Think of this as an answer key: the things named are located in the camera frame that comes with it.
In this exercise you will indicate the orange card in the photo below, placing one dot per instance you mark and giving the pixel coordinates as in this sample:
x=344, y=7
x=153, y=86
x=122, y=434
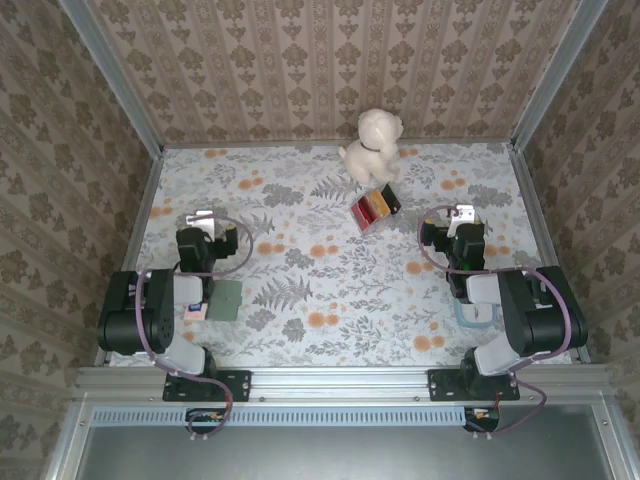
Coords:
x=381, y=206

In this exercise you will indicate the cream plush dog toy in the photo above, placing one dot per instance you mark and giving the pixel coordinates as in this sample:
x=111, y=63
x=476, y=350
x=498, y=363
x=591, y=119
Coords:
x=372, y=150

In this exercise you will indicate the aluminium frame rail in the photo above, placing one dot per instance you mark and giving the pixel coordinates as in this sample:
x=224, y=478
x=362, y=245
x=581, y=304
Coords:
x=340, y=382

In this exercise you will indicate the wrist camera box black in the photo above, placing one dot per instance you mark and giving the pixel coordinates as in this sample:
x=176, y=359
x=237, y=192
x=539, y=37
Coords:
x=192, y=240
x=468, y=237

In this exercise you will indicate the aluminium frame corner post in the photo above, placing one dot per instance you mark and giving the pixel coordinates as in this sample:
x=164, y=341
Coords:
x=555, y=75
x=116, y=80

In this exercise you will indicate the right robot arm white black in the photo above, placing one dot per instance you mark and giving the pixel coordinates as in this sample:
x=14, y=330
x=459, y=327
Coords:
x=545, y=320

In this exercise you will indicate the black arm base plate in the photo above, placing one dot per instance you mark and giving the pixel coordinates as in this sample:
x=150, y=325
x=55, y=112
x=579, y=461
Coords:
x=240, y=385
x=440, y=385

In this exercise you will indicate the pink card with blue label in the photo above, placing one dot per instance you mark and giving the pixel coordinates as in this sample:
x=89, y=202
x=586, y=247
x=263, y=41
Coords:
x=195, y=314

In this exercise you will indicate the green card holder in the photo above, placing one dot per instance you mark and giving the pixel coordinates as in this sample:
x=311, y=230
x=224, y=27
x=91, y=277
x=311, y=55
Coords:
x=227, y=300

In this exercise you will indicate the black connector module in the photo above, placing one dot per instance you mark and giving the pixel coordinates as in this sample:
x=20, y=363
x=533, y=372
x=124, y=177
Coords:
x=492, y=422
x=200, y=424

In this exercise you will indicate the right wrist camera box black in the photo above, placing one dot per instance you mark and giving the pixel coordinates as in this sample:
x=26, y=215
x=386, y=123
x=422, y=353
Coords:
x=468, y=237

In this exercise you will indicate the red box of snacks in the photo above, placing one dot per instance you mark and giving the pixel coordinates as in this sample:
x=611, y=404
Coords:
x=375, y=225

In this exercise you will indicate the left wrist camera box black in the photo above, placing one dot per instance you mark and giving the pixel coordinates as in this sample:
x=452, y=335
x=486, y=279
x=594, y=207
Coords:
x=192, y=240

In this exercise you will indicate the black card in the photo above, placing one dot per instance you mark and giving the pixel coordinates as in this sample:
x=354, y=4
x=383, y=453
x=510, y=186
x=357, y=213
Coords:
x=392, y=199

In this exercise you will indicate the red card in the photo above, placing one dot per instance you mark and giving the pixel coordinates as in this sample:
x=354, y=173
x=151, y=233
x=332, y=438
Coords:
x=362, y=211

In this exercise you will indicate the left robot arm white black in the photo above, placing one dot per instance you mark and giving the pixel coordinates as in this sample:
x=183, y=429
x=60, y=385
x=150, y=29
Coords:
x=125, y=310

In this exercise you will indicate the thin aluminium table edge strip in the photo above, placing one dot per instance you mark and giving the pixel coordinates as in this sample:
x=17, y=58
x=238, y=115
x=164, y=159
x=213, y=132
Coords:
x=250, y=144

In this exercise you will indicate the grey metal panel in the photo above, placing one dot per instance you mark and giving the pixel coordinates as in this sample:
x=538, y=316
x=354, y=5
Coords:
x=340, y=455

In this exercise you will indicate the aluminium table side rail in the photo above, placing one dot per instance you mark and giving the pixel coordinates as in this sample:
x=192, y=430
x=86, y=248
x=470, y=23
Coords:
x=533, y=200
x=138, y=225

